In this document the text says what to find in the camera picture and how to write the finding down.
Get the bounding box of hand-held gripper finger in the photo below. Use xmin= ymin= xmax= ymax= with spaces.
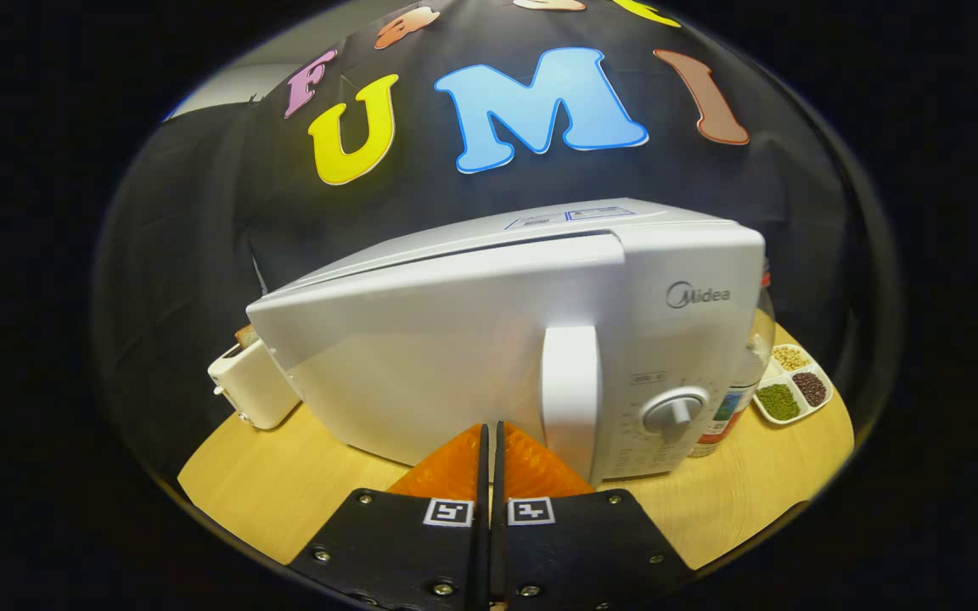
xmin=491 ymin=421 xmax=698 ymax=611
xmin=289 ymin=423 xmax=490 ymax=611

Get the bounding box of white microwave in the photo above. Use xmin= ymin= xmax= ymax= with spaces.
xmin=245 ymin=198 xmax=767 ymax=486

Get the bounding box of cream toaster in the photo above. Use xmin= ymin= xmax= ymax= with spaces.
xmin=207 ymin=327 xmax=301 ymax=430

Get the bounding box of clear plastic bottle red label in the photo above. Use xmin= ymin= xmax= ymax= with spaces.
xmin=689 ymin=259 xmax=776 ymax=459

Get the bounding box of white divided dish of beans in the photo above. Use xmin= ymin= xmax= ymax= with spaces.
xmin=752 ymin=343 xmax=835 ymax=425

